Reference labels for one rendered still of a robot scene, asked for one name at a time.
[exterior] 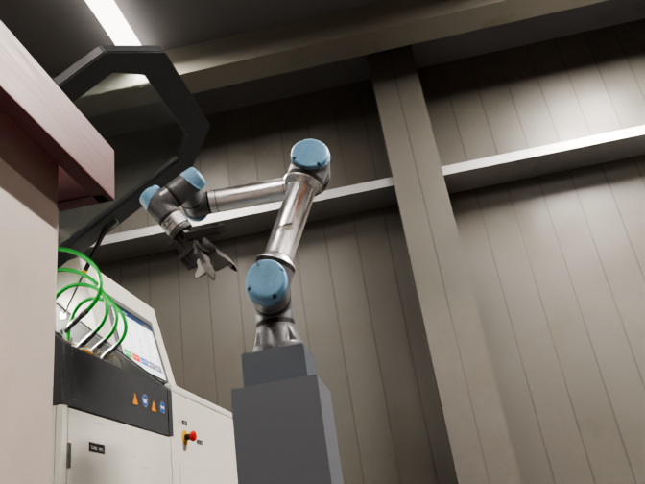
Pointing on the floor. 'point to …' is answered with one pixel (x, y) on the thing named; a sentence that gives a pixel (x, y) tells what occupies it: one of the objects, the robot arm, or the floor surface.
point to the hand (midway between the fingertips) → (227, 274)
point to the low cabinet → (36, 245)
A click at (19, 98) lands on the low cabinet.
